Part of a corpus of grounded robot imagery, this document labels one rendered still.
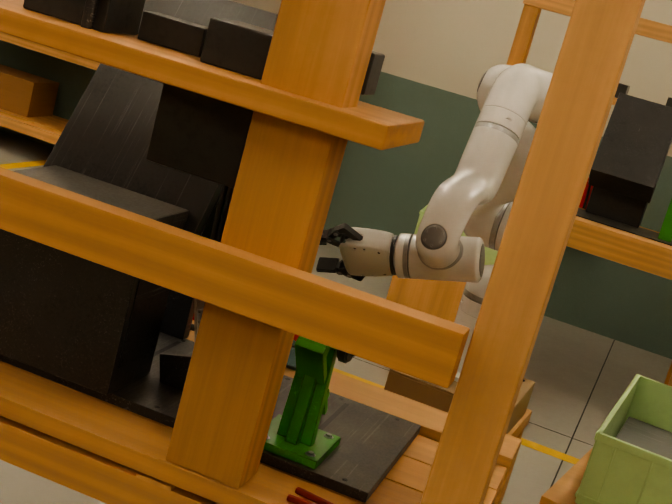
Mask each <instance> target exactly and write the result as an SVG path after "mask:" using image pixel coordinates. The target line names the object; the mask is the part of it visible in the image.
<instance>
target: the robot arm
mask: <svg viewBox="0 0 672 504"><path fill-rule="evenodd" d="M552 75H553V73H551V72H548V71H545V70H542V69H539V68H537V67H534V66H532V65H529V64H524V63H521V64H516V65H513V66H512V65H505V64H501V65H496V66H493V67H491V68H490V69H488V70H487V71H486V72H485V73H484V74H483V76H482V78H481V80H480V82H479V84H478V89H477V102H478V106H479V109H480V114H479V116H478V119H477V121H476V123H475V126H474V128H473V131H472V133H471V135H470V138H469V140H468V142H467V145H466V147H465V150H464V152H463V154H462V157H461V159H460V162H459V164H458V167H457V169H456V171H455V173H454V175H453V176H451V177H450V178H448V179H446V180H445V181H444V182H442V183H441V184H440V185H439V187H438V188H437V189H436V191H435V192H434V194H433V196H432V198H431V200H430V202H429V204H428V206H427V208H426V211H425V213H424V215H423V218H422V220H421V223H420V225H419V228H418V232H417V234H406V233H401V234H400V235H399V236H398V235H395V236H394V234H393V233H390V232H386V231H381V230H375V229H368V228H359V227H350V226H349V225H348V224H347V223H343V224H340V225H338V226H334V227H333V228H329V230H323V233H322V237H321V240H320V244H319V245H327V243H329V244H332V245H334V246H336V247H339V249H340V253H341V256H342V259H343V260H341V261H339V258H327V257H320V258H319V260H318V264H317V267H316V270H317V272H327V273H336V272H337V274H338V275H344V276H346V277H348V278H353V279H355V280H358V281H362V280H363V278H364V277H365V276H370V277H376V276H392V275H397V277H398V278H403V279H406V278H408V279H425V280H441V281H457V282H466V285H465V288H464V292H463V295H462V298H461V301H460V305H459V308H458V311H457V315H456V318H455V321H454V323H457V324H459V325H462V326H465V327H468V328H470V331H469V334H468V338H467V341H466V344H465V347H464V350H463V354H462V357H461V360H460V363H459V367H458V370H457V373H456V376H455V380H454V381H457V382H458V379H459V376H460V373H461V369H462V366H463V363H464V360H465V356H466V353H467V350H468V347H469V344H470V340H471V337H472V334H473V331H474V327H475V324H476V321H477V318H478V314H479V311H480V308H481V305H482V302H483V298H484V295H485V292H486V289H487V285H488V282H489V279H490V276H491V272H492V269H493V266H494V265H484V264H485V247H488V248H491V249H493V250H496V251H498V250H499V247H500V243H501V240H502V237H503V234H504V230H505V227H506V224H507V221H508V217H509V214H510V211H511V208H512V205H513V201H514V198H515V195H516V192H517V188H518V185H519V182H520V179H521V175H522V172H523V169H524V166H525V162H526V159H527V156H528V153H529V150H530V146H531V143H532V140H533V137H534V133H535V130H536V128H535V127H534V126H533V125H532V124H531V123H530V122H532V123H536V124H538V120H539V117H540V114H541V111H542V108H543V104H544V101H545V98H546V95H547V91H548V88H549V85H550V82H551V78H552ZM463 230H464V233H465V234H466V236H461V235H462V233H463ZM336 237H340V240H339V241H337V240H335V238H336ZM344 239H345V240H346V242H345V243H343V242H344ZM484 246H485V247H484Z"/></svg>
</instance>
